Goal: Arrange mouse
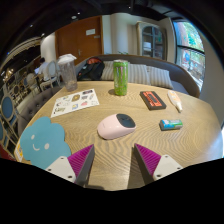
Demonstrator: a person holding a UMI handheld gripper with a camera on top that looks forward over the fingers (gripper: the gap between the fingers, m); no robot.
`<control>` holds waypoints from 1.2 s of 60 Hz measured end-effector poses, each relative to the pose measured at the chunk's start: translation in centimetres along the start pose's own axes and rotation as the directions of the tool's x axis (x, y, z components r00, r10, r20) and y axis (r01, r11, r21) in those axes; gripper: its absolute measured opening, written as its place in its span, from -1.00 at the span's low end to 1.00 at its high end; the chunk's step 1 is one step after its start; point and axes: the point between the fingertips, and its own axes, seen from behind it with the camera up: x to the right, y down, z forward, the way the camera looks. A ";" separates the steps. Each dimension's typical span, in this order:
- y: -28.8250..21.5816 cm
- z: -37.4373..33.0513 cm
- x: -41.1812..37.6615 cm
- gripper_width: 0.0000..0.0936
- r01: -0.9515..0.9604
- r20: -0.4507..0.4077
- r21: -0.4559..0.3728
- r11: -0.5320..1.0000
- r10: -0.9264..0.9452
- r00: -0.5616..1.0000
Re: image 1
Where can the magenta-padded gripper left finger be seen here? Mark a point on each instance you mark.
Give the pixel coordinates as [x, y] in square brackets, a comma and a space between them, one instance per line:
[61, 166]

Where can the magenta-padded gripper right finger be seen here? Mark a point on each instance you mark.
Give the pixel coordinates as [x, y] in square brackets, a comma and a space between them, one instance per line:
[166, 165]

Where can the blue cloud-shaped mouse pad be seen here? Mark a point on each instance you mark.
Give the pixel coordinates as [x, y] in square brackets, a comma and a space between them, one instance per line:
[43, 141]

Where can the small green and blue pack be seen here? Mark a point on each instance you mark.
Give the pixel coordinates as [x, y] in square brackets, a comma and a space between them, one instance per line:
[170, 124]

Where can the white tube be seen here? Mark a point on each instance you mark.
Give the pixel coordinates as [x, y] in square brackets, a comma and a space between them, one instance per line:
[174, 99]

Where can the white sticker sheet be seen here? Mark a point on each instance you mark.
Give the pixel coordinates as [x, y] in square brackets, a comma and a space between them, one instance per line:
[75, 101]

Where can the black box with orange print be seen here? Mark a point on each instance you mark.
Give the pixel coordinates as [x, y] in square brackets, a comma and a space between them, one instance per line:
[152, 100]

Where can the group of dining chairs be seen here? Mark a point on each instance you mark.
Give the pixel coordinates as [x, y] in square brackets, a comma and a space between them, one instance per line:
[8, 110]

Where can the grey curved sofa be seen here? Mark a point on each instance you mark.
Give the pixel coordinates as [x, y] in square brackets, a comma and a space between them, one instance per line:
[181, 76]

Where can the clear plastic shaker bottle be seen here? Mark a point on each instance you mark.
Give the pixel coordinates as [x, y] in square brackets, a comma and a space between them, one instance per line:
[69, 75]

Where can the green drink can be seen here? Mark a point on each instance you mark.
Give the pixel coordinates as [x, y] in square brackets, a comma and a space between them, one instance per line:
[120, 78]

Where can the black backpack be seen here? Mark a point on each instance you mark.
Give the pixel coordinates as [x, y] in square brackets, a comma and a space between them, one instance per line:
[90, 69]

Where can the person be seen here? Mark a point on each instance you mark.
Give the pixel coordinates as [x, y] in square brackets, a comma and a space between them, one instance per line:
[42, 66]

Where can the window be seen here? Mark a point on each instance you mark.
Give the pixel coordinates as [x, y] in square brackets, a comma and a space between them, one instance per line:
[190, 53]

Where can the glass-fronted cabinet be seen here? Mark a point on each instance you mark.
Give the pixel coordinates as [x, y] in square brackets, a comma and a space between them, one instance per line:
[151, 40]

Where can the brown wooden door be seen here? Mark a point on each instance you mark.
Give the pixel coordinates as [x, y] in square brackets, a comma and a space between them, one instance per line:
[78, 41]

